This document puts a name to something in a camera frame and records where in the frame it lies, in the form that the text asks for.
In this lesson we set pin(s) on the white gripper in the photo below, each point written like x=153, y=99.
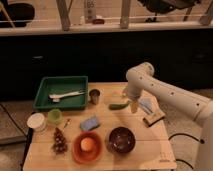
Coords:
x=133, y=93

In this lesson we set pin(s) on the light blue cloth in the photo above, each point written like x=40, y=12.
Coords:
x=146, y=105

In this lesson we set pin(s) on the green plastic tray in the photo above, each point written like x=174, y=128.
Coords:
x=62, y=85

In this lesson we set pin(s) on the bunch of dark grapes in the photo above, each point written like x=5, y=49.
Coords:
x=60, y=143

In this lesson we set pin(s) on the white round container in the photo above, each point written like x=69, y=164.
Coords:
x=37, y=122

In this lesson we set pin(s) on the green plastic cup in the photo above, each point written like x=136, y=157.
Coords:
x=54, y=116

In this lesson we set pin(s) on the orange fruit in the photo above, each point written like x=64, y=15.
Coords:
x=87, y=144

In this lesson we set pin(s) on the small metal spoon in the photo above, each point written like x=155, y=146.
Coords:
x=67, y=123

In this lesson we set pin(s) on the purple bowl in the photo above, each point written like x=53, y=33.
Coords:
x=121, y=140

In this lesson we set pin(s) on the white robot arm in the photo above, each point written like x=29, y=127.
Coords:
x=198, y=107

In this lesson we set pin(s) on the green pepper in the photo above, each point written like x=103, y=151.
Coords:
x=118, y=106

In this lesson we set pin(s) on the white plastic fork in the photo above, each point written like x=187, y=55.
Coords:
x=58, y=97

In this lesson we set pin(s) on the blue sponge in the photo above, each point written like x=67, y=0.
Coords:
x=90, y=124

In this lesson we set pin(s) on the orange bowl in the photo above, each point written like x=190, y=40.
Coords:
x=87, y=157

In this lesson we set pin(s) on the wooden table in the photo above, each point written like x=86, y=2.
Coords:
x=152, y=151

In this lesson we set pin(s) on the metal cup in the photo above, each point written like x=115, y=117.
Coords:
x=94, y=96

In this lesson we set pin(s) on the wooden scrub brush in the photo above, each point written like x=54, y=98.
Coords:
x=150, y=120

